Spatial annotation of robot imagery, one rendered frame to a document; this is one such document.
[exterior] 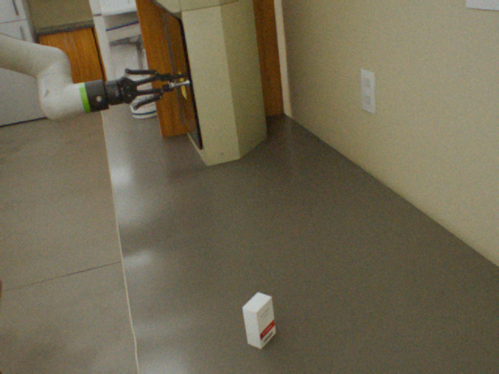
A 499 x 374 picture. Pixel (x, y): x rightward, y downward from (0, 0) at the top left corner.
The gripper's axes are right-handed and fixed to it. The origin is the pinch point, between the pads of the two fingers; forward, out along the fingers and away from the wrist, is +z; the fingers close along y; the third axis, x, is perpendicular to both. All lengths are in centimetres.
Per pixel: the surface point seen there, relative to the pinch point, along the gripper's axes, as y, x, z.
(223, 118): -11.7, -10.8, 12.0
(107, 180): -119, 236, -37
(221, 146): -20.6, -10.8, 10.2
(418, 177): -21, -60, 48
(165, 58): 2.9, 26.1, 2.1
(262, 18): 11.3, 26.0, 39.4
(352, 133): -20, -26, 48
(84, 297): -120, 79, -57
